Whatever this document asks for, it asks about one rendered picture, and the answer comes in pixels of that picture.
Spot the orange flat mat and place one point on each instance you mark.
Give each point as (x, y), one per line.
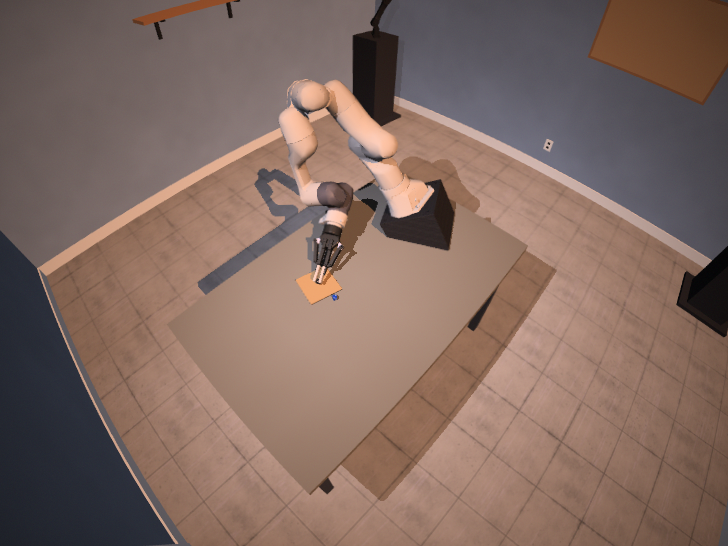
(316, 292)

